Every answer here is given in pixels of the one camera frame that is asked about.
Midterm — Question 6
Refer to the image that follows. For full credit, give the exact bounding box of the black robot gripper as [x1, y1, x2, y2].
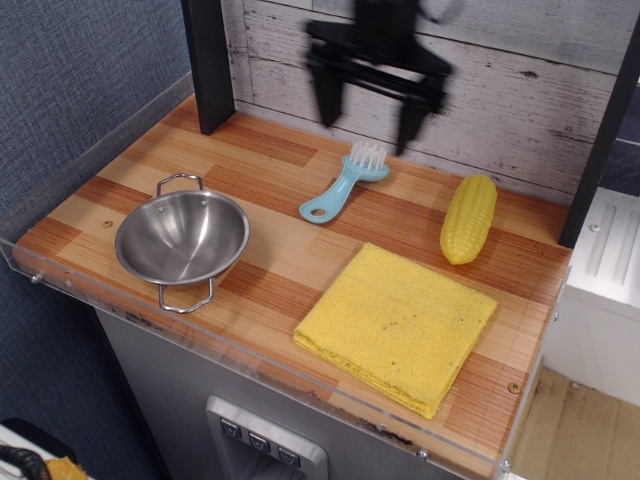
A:
[305, 1, 453, 156]

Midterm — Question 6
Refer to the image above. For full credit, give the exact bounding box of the yellow toy corn cob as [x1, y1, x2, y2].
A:
[440, 174, 497, 265]

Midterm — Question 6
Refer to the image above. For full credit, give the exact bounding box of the small yellow object bottom left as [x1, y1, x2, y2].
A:
[45, 457, 90, 480]

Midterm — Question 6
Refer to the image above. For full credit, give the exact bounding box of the light blue dish brush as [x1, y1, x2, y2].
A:
[299, 142, 389, 224]

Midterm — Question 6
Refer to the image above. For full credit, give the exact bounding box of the folded yellow cloth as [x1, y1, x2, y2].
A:
[293, 243, 498, 420]

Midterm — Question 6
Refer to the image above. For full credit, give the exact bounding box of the white ridged side cabinet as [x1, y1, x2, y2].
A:
[541, 188, 639, 405]

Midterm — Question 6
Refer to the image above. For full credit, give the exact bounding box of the clear acrylic edge guard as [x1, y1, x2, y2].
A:
[9, 99, 569, 479]

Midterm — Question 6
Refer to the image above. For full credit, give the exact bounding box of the grey toy fridge cabinet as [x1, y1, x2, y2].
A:
[97, 311, 456, 479]

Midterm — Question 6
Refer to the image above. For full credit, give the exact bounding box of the silver dispenser button panel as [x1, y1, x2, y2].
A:
[206, 395, 329, 479]

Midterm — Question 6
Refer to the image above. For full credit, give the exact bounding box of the black left frame post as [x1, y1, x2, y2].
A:
[181, 0, 235, 135]

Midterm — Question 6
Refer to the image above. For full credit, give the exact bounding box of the black frame post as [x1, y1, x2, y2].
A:
[557, 0, 640, 249]
[181, 0, 235, 135]

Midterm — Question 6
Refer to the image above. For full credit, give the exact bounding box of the stainless steel two-handled bowl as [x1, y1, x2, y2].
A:
[114, 172, 250, 314]

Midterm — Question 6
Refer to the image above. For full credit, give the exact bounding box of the black right frame post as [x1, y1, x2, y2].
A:
[557, 0, 640, 249]

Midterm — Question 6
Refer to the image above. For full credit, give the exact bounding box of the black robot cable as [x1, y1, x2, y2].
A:
[0, 444, 51, 480]

